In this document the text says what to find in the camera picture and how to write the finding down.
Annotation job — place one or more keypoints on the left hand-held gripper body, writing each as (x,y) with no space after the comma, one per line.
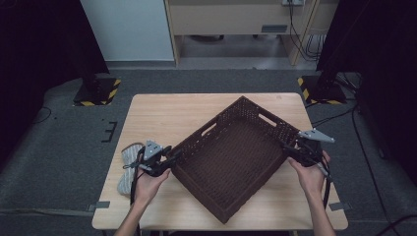
(152,149)

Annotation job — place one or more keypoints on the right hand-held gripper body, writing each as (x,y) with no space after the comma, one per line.
(311,150)

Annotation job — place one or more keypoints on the grey striped cloth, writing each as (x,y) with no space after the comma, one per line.
(128,164)

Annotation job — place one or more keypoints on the brown woven basket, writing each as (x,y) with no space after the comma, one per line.
(232,160)

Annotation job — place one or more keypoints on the person's right hand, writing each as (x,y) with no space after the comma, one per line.
(311,178)

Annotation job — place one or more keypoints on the person's left hand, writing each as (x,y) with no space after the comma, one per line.
(149,187)

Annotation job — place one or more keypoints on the black yellow striped stand base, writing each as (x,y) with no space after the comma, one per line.
(323,91)
(98,93)

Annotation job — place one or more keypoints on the grey tape strip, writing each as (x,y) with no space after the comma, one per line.
(98,206)
(339,206)

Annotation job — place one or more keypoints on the grey desk label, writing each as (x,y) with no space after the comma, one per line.
(274,29)

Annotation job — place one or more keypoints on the white partition panel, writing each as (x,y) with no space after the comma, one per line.
(128,29)

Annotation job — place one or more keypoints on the black curtain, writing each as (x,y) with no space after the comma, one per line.
(39,42)
(380,42)

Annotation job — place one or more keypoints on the beige wooden desk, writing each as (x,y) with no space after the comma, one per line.
(229,18)

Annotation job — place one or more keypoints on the white power strip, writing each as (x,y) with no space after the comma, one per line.
(292,2)

